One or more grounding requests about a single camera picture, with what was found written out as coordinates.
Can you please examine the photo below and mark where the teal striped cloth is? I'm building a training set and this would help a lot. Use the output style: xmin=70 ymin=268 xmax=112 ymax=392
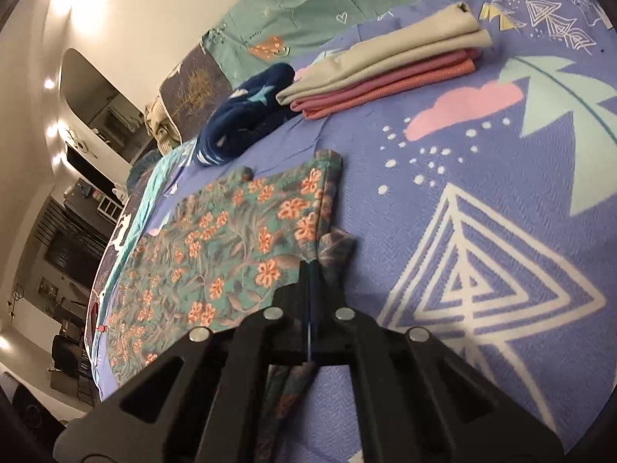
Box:
xmin=103 ymin=137 xmax=198 ymax=295

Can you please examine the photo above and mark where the green floral shirt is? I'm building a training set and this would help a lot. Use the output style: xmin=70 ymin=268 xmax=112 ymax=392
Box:
xmin=103 ymin=150 xmax=357 ymax=463

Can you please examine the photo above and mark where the navy star print blanket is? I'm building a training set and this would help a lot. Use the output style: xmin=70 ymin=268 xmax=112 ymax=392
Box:
xmin=195 ymin=63 xmax=297 ymax=167

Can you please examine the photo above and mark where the teal heart print cover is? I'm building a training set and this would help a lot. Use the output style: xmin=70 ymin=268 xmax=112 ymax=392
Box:
xmin=202 ymin=0 xmax=507 ymax=88

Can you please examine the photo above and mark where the pink folded cloth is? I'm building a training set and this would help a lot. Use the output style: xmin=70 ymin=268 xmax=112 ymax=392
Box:
xmin=289 ymin=48 xmax=483 ymax=120

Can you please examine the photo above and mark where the beige folded cloth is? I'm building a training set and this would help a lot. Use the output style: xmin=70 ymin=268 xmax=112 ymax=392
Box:
xmin=276 ymin=2 xmax=492 ymax=106

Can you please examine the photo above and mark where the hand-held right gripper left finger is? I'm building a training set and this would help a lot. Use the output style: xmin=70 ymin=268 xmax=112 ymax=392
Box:
xmin=53 ymin=260 xmax=312 ymax=463

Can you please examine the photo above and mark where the white bear wall decoration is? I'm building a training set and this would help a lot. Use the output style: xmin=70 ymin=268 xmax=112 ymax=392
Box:
xmin=65 ymin=128 xmax=93 ymax=156

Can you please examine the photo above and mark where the dark tree print cushion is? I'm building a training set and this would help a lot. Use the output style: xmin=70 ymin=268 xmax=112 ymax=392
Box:
xmin=159 ymin=48 xmax=234 ymax=138

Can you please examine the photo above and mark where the beige crumpled cloth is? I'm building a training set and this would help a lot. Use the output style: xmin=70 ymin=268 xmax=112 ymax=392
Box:
xmin=143 ymin=99 xmax=180 ymax=157

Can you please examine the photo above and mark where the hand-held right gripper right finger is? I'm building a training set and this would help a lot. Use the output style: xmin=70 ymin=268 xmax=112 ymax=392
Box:
xmin=311 ymin=261 xmax=565 ymax=463

